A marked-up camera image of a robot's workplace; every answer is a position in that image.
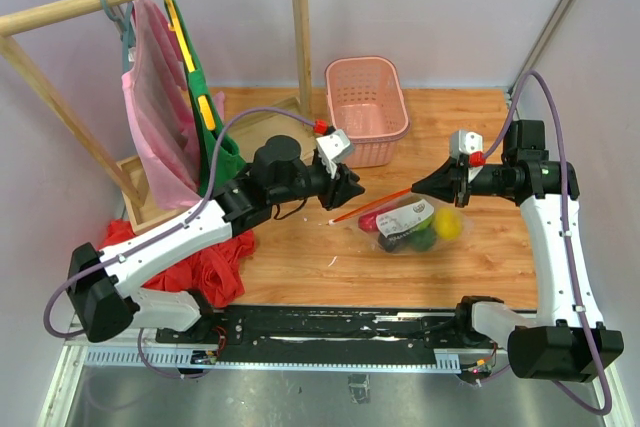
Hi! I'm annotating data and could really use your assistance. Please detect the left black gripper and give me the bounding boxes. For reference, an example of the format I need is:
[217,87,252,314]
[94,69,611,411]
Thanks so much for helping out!
[271,156,366,211]

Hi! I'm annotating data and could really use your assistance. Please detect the clear zip top bag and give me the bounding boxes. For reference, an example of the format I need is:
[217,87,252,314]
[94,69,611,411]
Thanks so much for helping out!
[329,189,472,255]

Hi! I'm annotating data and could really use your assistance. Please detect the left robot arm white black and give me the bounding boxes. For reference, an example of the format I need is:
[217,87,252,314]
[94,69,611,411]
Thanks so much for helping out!
[68,130,364,343]

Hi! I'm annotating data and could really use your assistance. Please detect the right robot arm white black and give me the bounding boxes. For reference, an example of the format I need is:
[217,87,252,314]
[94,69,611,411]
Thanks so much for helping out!
[411,120,624,383]

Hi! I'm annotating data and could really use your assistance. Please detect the red fake pepper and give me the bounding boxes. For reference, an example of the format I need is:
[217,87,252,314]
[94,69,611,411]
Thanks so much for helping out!
[357,211,383,233]

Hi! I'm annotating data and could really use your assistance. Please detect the dark green fake vegetable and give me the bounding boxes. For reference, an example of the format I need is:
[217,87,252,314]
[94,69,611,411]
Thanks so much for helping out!
[409,228,438,253]

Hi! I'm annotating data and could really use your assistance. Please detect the pink plastic basket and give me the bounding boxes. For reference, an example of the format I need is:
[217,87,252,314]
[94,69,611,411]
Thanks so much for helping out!
[325,56,410,168]

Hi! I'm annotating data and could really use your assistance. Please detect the wooden clothes rack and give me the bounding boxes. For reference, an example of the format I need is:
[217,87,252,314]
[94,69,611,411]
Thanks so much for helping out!
[0,0,335,237]

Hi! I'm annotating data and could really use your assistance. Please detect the green hanging garment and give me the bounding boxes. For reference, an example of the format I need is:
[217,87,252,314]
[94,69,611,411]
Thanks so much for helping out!
[165,0,245,194]

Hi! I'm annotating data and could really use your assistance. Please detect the crumpled red cloth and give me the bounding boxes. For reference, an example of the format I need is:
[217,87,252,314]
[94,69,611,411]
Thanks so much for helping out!
[97,217,257,311]

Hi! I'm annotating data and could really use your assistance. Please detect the pink hanging garment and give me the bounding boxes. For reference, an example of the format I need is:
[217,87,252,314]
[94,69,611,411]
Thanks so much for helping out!
[122,0,200,210]

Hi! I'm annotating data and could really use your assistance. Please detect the yellow clothes hanger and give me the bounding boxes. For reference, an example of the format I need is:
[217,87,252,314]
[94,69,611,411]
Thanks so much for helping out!
[164,0,216,131]

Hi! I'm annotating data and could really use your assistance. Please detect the teal clothes hanger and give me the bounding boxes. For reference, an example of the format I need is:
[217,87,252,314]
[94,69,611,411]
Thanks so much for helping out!
[100,0,136,73]

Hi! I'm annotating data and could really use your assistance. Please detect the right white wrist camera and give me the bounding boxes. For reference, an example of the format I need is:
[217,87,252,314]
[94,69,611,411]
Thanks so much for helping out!
[449,129,486,167]

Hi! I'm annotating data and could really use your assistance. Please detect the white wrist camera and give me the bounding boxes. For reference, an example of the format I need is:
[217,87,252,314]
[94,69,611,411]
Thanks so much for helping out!
[316,129,355,179]
[449,129,486,167]

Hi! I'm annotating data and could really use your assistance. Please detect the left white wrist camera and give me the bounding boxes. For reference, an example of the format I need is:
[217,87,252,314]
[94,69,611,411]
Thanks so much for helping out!
[316,129,355,179]

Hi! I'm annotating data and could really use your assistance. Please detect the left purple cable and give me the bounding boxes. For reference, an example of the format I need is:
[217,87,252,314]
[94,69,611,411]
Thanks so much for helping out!
[42,106,326,379]

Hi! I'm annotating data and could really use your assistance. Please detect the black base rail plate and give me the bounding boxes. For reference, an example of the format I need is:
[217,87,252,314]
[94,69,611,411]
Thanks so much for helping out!
[155,305,494,365]

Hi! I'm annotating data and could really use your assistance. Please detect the grey slotted cable duct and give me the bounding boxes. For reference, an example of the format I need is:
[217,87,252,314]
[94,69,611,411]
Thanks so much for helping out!
[82,350,462,374]

